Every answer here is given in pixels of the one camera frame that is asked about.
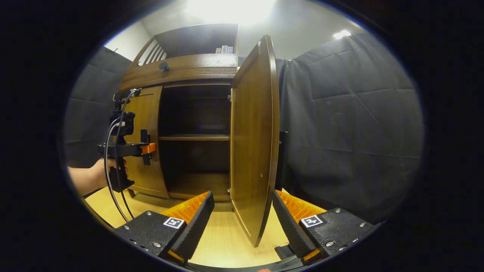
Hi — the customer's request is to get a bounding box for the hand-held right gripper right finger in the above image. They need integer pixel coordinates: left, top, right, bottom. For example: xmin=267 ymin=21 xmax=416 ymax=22
xmin=272 ymin=190 xmax=375 ymax=263

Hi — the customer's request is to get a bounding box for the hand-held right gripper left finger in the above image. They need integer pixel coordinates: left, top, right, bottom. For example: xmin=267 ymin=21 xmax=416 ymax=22
xmin=113 ymin=191 xmax=215 ymax=265

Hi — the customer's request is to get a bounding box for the wooden cabinet door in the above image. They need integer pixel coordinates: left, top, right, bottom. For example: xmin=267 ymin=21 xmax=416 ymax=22
xmin=120 ymin=85 xmax=170 ymax=199
xmin=230 ymin=35 xmax=280 ymax=248

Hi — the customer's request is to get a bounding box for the wooden double-door shoe cabinet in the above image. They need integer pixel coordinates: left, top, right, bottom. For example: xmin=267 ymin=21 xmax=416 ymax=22
xmin=119 ymin=23 xmax=280 ymax=248

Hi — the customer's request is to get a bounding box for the wooden inner cabinet shelf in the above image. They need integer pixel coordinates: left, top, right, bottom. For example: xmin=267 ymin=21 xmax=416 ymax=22
xmin=159 ymin=134 xmax=230 ymax=142

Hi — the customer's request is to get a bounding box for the black backdrop cloth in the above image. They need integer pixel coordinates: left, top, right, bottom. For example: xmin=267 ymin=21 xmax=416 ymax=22
xmin=64 ymin=32 xmax=424 ymax=223

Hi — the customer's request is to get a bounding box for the large ceiling light panel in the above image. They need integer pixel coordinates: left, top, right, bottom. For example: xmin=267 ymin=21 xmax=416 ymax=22
xmin=185 ymin=0 xmax=276 ymax=25

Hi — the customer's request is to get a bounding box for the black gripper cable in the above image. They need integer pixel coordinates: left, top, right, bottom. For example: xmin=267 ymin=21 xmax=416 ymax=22
xmin=104 ymin=121 xmax=130 ymax=223
xmin=115 ymin=89 xmax=141 ymax=219

